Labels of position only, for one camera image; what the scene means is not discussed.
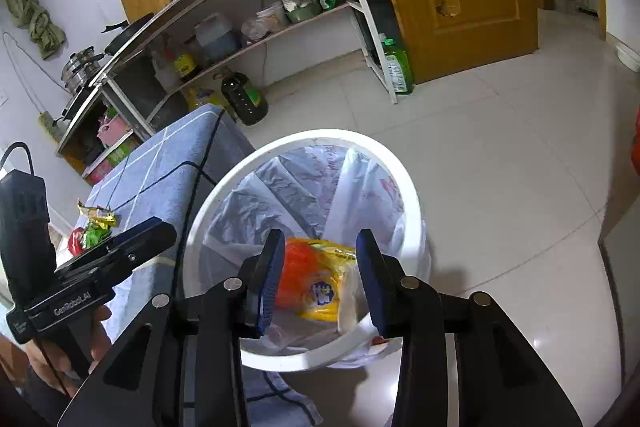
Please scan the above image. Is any clear plastic bin liner bag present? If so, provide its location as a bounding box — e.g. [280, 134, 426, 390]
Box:
[202, 146, 432, 369]

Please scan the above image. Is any white plastic tub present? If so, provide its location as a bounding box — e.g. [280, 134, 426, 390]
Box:
[257, 2, 291, 30]

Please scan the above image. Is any knotted plastic food bag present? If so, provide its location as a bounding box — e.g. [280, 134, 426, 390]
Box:
[240, 14, 274, 48]

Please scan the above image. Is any green carton box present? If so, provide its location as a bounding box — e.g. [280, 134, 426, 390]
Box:
[102, 137, 141, 168]

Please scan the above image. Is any black frying pan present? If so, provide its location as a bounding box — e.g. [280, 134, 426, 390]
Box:
[102, 13, 156, 56]

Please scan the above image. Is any yellow label oil bottle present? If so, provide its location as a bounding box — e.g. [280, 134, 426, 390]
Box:
[172, 49, 199, 83]

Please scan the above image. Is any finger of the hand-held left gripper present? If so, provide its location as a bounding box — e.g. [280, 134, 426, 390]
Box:
[67, 216, 179, 275]

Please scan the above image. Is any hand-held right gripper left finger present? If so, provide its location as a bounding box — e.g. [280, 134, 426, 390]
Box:
[57, 229, 287, 427]

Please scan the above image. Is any white floor basin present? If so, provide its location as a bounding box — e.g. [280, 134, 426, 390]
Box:
[615, 43, 640, 73]

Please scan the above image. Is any green detergent bottle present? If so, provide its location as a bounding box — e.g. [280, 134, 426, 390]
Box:
[382, 36, 415, 96]

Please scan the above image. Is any blue checked table cloth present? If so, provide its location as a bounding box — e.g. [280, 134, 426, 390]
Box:
[50, 103, 326, 427]

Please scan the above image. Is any pink carton box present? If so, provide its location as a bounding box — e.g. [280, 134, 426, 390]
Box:
[87, 159, 114, 186]

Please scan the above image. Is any orange yellow snack packet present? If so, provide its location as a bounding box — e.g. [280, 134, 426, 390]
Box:
[272, 237, 370, 324]

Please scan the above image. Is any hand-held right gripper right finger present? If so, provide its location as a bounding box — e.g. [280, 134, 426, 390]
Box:
[355, 229, 583, 427]

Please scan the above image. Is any green snack wrapper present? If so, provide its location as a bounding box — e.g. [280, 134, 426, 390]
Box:
[82, 224, 114, 251]

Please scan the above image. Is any jug with blue liquid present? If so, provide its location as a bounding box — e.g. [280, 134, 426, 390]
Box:
[194, 13, 240, 62]

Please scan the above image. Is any hanging green cloth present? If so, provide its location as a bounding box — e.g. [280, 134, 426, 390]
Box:
[2, 0, 67, 60]

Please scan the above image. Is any person's left hand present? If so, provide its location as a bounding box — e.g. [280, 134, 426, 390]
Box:
[0, 306, 114, 403]

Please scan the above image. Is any low wooden side shelf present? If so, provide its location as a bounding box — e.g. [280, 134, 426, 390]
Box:
[55, 82, 157, 188]

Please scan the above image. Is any white plastic bottle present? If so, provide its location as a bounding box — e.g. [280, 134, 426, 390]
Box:
[150, 47, 176, 94]

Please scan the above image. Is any black induction cooker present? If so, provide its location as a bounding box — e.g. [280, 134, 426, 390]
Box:
[62, 84, 102, 118]

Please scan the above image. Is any large dark oil bottle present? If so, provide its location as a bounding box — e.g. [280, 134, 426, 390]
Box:
[221, 69, 270, 127]

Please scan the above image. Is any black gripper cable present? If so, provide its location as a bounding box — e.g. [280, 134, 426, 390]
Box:
[0, 143, 37, 180]

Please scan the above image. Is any red snack wrapper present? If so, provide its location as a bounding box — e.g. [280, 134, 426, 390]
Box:
[67, 228, 87, 258]

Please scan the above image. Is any wall power strip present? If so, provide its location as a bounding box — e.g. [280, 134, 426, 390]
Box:
[38, 111, 56, 142]

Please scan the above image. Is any gold yellow snack wrapper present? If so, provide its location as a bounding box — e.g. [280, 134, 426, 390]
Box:
[76, 201, 119, 229]

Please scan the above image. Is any green bowl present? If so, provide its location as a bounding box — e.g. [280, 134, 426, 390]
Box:
[285, 1, 324, 24]

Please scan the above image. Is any steel steamer pot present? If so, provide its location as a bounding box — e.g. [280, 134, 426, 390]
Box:
[61, 47, 109, 90]

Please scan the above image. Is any yellow printed bag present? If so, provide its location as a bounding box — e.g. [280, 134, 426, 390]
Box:
[185, 84, 227, 114]

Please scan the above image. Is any white round trash bin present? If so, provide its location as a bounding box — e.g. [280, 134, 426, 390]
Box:
[181, 128, 433, 373]

